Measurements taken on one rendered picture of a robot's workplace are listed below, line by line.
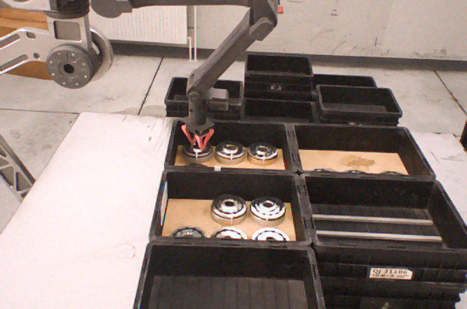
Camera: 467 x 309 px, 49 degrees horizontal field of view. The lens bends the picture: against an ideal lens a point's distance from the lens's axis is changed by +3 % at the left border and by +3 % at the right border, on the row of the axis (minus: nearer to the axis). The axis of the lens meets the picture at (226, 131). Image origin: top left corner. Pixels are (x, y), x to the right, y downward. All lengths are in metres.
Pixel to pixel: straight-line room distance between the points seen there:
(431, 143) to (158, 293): 1.37
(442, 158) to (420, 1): 2.63
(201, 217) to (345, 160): 0.58
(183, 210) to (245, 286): 0.33
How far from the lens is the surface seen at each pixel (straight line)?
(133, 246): 1.58
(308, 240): 1.28
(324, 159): 1.76
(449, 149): 2.24
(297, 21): 4.51
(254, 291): 1.29
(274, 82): 2.96
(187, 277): 1.31
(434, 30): 4.76
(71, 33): 1.64
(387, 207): 1.61
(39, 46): 1.78
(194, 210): 1.49
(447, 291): 1.46
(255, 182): 1.49
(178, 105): 2.59
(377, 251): 1.31
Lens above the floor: 1.79
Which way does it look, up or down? 31 degrees down
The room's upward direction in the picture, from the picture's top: 2 degrees clockwise
